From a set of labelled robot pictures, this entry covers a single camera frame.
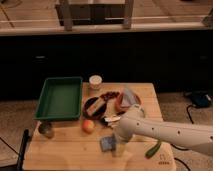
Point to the orange red plate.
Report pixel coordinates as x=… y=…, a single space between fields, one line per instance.
x=118 y=103

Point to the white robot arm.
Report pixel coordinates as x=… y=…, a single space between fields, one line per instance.
x=198 y=138

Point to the white handled knife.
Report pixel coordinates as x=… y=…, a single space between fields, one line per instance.
x=112 y=119

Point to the dark red grapes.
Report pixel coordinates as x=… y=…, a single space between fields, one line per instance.
x=109 y=95

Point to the white lidded jar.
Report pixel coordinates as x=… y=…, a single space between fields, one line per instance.
x=95 y=82

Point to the blue sponge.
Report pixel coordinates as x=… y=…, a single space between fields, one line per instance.
x=107 y=143

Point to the small dark glass jar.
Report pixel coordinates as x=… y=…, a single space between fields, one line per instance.
x=45 y=128

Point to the dark brown bowl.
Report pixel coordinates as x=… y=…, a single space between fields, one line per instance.
x=98 y=114

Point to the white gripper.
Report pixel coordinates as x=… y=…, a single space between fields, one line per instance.
x=118 y=148

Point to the green chili pepper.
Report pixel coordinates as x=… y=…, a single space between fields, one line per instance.
x=153 y=150

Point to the green plastic tray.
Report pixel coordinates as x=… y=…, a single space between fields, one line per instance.
x=60 y=99

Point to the beige block in bowl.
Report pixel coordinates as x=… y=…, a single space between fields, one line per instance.
x=95 y=106

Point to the dark blue device on floor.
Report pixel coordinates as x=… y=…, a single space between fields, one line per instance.
x=201 y=100

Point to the black clamp bar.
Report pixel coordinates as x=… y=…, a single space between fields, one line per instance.
x=22 y=150

